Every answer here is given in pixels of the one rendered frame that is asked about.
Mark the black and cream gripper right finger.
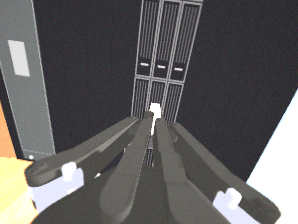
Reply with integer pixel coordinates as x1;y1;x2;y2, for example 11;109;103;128
152;104;282;224

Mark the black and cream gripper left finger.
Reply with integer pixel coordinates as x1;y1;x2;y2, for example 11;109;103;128
24;103;156;224

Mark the black server rack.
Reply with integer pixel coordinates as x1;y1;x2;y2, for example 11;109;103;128
0;0;298;182

